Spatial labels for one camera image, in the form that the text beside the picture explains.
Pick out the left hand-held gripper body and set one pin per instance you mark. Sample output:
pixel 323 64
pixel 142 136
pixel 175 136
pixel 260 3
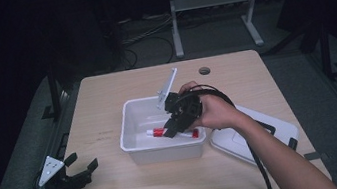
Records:
pixel 51 167

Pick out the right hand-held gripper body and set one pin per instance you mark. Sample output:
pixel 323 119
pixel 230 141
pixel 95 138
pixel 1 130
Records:
pixel 183 107

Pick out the red and white tube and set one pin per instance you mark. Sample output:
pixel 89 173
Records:
pixel 158 131

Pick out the white plastic storage box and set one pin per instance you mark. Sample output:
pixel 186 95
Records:
pixel 146 151

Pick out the person's right hand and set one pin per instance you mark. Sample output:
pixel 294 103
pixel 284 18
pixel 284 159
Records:
pixel 216 109

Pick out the black stand post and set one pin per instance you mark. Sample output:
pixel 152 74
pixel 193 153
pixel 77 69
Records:
pixel 325 50
pixel 53 91

